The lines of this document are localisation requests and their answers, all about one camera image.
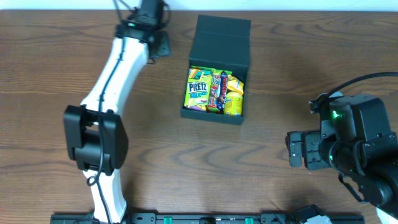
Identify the yellow candy wrapper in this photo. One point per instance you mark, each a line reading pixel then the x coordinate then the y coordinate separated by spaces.
pixel 235 85

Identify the Dairy Milk chocolate bar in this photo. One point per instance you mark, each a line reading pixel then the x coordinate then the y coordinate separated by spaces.
pixel 223 91

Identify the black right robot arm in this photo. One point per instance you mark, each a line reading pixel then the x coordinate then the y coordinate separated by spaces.
pixel 356 140

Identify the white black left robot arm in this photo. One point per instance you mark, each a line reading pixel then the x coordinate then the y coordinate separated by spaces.
pixel 95 135

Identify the green Pretz snack box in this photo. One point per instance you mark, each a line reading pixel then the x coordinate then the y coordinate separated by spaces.
pixel 198 89

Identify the Haribo worms candy bag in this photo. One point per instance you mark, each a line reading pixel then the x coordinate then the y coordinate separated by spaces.
pixel 214 88

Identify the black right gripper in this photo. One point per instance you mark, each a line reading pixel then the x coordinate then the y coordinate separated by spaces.
pixel 311 150

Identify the yellow Mentos bottle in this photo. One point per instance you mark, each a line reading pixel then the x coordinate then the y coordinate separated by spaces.
pixel 233 104

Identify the dark green open box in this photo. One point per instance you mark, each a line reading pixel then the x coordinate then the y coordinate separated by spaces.
pixel 222 43

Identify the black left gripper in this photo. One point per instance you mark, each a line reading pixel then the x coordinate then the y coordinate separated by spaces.
pixel 162 45

